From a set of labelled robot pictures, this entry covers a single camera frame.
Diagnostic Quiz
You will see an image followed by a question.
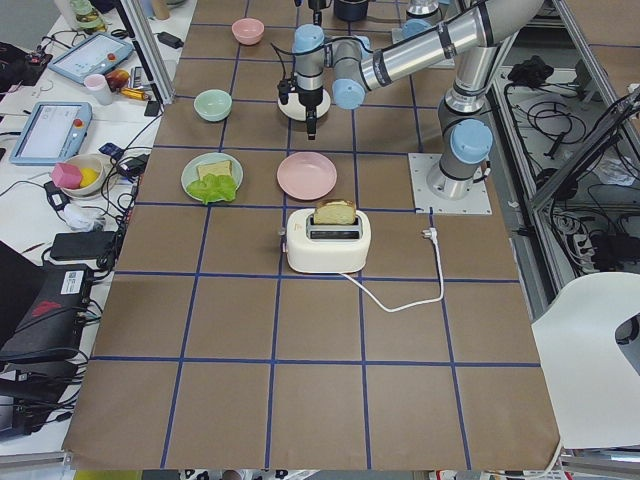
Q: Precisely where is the lettuce leaf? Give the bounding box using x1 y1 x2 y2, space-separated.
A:
186 175 237 204

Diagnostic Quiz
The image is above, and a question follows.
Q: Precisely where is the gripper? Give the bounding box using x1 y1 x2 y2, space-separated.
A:
299 89 321 140

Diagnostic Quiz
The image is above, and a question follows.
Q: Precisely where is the blue teach pendant far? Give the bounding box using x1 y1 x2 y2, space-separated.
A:
48 32 134 84

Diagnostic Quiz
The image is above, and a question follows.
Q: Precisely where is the pink cup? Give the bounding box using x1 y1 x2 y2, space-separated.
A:
83 74 113 105

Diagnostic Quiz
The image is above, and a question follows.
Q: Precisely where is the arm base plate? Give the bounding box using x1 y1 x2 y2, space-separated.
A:
408 153 492 216

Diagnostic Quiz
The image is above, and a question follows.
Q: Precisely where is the blue teach pendant near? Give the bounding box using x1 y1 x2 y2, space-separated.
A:
9 101 93 166

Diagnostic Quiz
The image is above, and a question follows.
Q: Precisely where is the green plate with food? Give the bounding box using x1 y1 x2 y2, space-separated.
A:
181 153 244 205

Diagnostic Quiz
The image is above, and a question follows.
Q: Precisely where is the bread slice on plate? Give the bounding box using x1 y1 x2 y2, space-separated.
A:
197 160 233 180

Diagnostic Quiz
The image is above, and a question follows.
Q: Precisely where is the blue teach pendant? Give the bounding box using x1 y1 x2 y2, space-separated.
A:
9 101 93 166
48 32 134 84

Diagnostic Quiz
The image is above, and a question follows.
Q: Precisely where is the pink plate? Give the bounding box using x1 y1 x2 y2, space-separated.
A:
276 152 337 200

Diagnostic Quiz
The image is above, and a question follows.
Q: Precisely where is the green bowl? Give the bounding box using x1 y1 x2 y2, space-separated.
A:
193 89 232 122

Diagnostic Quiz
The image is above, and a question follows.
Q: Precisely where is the bread slice in toaster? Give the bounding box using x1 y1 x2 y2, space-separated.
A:
313 199 356 225

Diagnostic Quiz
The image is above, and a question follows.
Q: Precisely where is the dark blue pot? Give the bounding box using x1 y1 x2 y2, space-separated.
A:
333 0 370 22

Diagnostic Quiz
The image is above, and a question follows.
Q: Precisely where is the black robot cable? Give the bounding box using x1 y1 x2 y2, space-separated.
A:
269 34 374 106

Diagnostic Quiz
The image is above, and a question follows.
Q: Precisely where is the white toaster power cord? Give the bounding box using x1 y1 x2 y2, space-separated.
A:
337 227 446 314

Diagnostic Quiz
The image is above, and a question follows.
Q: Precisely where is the bowl with toy fruit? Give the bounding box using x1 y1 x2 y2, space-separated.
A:
51 154 110 199

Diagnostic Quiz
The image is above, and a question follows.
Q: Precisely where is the aluminium frame post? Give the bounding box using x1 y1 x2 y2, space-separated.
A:
116 0 175 105

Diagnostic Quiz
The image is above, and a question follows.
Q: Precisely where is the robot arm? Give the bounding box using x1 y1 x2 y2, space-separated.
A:
278 1 461 210
401 0 457 40

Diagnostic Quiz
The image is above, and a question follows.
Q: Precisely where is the pink bowl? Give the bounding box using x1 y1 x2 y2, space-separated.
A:
231 17 265 46

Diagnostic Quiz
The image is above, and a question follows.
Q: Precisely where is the cream toaster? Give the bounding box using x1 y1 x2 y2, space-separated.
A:
283 208 371 274

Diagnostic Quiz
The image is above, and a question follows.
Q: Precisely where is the cream plate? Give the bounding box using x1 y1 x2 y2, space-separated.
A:
278 89 331 122

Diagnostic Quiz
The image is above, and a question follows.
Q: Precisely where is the black power adapter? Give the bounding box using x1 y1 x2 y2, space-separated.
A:
156 32 184 49

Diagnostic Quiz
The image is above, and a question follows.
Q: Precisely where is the white chair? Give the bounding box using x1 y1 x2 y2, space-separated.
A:
532 272 639 449

